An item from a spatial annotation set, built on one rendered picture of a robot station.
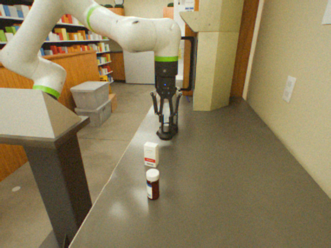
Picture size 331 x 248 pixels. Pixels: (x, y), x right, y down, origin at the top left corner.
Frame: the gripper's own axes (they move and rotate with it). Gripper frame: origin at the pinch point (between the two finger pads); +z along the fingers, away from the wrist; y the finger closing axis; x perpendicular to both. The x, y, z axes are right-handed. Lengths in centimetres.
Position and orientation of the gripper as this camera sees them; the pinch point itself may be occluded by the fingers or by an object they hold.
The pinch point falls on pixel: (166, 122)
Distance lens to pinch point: 84.3
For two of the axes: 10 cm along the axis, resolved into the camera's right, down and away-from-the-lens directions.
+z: 0.0, 9.1, 4.2
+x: -1.3, 4.1, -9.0
